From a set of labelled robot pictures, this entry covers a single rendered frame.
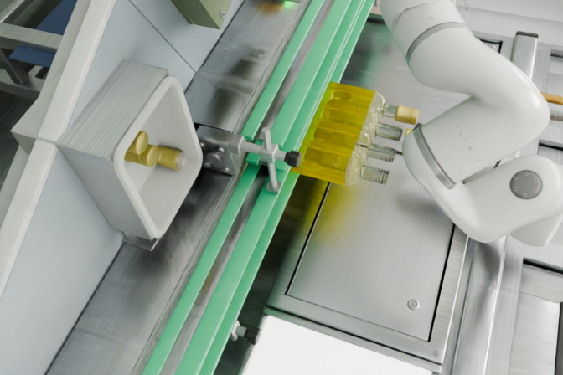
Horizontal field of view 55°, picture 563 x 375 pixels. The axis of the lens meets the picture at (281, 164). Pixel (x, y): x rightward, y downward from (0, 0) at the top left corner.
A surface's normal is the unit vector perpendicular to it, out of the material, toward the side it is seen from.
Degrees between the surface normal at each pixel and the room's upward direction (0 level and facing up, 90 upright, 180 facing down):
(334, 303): 90
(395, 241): 90
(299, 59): 90
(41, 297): 0
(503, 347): 90
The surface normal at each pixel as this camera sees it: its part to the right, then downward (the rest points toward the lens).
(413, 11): -0.59, -0.34
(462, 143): -0.39, 0.14
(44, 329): 0.93, 0.25
